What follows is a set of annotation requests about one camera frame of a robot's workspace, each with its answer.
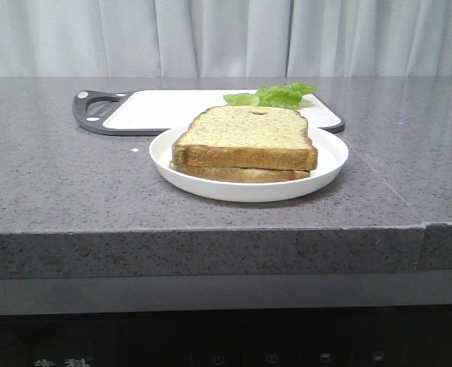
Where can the bread slice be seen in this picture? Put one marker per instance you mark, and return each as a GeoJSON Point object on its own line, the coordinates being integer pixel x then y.
{"type": "Point", "coordinates": [247, 175]}
{"type": "Point", "coordinates": [247, 136]}

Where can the green lettuce leaf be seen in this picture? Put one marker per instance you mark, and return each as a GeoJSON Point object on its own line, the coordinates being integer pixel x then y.
{"type": "Point", "coordinates": [281, 96]}

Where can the white round plate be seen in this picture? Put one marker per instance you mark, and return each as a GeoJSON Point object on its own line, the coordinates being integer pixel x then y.
{"type": "Point", "coordinates": [332, 155]}

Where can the white cutting board dark rim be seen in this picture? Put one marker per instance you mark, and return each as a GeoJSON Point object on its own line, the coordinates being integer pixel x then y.
{"type": "Point", "coordinates": [143, 113]}

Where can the black appliance control panel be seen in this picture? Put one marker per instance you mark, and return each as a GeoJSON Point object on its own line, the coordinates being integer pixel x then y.
{"type": "Point", "coordinates": [359, 336]}

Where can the light grey curtain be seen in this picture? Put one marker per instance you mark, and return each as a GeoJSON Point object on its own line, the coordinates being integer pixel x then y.
{"type": "Point", "coordinates": [225, 38]}

